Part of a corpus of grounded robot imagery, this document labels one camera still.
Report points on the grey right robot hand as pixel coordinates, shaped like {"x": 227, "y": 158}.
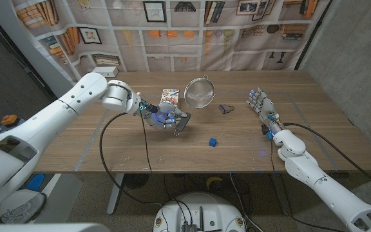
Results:
{"x": 267, "y": 108}

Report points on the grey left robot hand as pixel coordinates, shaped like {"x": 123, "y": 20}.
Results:
{"x": 164, "y": 117}

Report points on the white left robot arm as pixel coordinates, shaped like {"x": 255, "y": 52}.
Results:
{"x": 43, "y": 122}

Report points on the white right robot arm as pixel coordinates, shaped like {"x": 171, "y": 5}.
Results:
{"x": 327, "y": 193}

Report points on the colourful printed white box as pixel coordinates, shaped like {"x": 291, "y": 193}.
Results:
{"x": 170, "y": 96}

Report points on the small blue block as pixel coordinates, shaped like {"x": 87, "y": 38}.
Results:
{"x": 213, "y": 142}

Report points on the black round base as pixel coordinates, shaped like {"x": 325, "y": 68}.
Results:
{"x": 136, "y": 181}

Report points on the white power strip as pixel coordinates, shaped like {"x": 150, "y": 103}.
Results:
{"x": 109, "y": 71}

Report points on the printed bookshelf backdrop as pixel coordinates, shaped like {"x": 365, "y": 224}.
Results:
{"x": 179, "y": 45}

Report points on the yellow curved object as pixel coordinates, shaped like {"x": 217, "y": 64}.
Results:
{"x": 213, "y": 180}

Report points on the black backdrop stand pole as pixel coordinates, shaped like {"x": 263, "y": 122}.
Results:
{"x": 313, "y": 35}

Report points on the dark table leg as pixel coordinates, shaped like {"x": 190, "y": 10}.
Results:
{"x": 280, "y": 196}

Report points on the white table leg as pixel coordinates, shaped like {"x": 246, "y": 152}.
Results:
{"x": 114, "y": 196}

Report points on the white robot torso base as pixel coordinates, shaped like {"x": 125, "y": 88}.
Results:
{"x": 201, "y": 206}

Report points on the white floor platform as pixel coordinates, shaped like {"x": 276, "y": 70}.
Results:
{"x": 60, "y": 193}

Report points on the black pedal with blue pads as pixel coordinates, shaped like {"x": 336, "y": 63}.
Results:
{"x": 36, "y": 182}

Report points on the orange and black object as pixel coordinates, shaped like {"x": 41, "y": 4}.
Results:
{"x": 9, "y": 120}

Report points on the grey sneaker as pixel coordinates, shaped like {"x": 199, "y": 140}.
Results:
{"x": 27, "y": 209}

